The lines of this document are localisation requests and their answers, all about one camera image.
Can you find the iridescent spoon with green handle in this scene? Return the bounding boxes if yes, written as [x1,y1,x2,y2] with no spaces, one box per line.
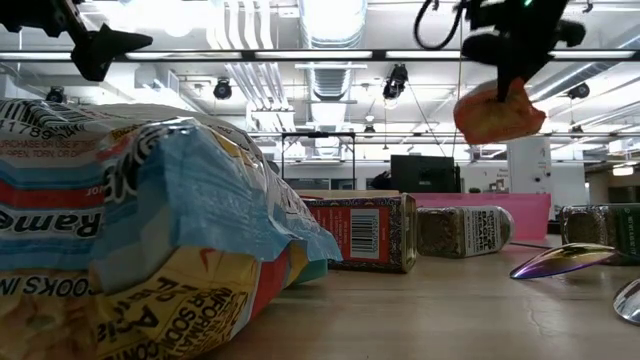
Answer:
[508,242,621,280]

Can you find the red spice tin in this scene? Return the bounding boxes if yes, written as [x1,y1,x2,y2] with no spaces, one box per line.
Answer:
[302,193,419,275]

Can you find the white pillar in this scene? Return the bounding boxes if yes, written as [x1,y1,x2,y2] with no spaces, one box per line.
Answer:
[507,137,554,195]

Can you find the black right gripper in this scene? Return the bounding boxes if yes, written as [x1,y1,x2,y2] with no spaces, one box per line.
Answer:
[460,12,587,104]

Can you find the white snack packet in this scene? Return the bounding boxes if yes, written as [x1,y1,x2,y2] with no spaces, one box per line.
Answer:
[453,77,547,146]

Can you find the blue ramen packet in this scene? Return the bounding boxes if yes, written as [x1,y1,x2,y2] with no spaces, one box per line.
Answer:
[0,98,344,360]

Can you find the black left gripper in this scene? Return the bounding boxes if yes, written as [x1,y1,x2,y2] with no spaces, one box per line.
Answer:
[0,0,154,83]

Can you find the black overhead crossbar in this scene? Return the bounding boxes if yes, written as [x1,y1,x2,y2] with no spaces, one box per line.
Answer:
[0,48,640,64]

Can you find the white label spice jar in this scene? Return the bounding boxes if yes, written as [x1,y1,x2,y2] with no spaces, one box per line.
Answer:
[416,205,516,260]

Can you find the plain silver spoon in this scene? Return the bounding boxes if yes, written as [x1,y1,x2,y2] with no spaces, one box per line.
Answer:
[612,278,640,326]

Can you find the green label spice jar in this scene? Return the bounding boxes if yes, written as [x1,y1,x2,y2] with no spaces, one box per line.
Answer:
[559,203,640,266]

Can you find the black computer monitor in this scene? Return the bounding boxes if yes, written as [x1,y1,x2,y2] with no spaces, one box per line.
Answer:
[389,154,462,195]

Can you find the black background rig frame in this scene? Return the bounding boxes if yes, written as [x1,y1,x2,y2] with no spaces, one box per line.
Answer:
[280,131,357,191]

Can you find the pink plastic tray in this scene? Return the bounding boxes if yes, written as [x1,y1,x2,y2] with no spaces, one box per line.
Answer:
[409,193,552,242]

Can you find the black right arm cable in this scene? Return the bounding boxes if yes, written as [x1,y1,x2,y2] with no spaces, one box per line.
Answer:
[413,0,469,51]

